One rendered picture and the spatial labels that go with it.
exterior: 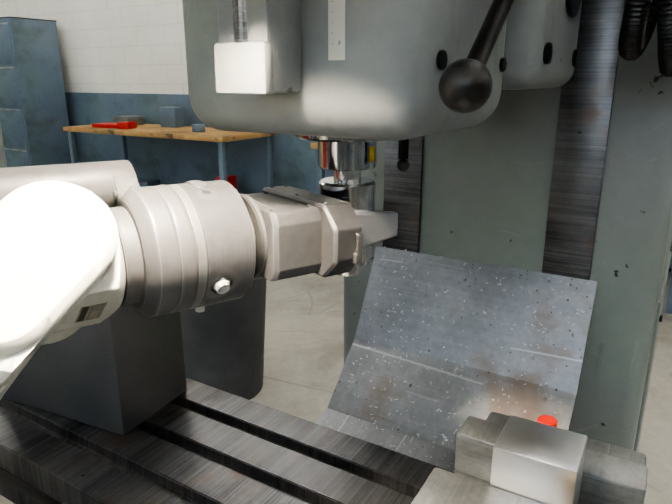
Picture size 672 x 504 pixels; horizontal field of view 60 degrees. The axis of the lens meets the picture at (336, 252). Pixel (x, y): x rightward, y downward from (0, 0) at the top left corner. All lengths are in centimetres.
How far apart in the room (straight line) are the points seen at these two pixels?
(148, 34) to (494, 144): 627
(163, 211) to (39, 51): 743
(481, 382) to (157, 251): 55
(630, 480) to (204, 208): 38
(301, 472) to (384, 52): 46
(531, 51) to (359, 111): 21
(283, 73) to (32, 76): 738
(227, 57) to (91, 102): 738
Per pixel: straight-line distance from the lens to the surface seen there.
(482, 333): 83
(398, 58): 36
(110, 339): 71
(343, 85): 38
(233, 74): 37
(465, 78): 34
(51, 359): 80
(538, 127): 80
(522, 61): 53
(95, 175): 41
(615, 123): 79
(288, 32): 38
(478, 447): 55
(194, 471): 69
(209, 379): 255
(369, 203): 47
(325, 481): 66
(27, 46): 772
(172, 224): 38
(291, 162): 572
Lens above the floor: 135
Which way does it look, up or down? 16 degrees down
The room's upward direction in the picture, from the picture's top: straight up
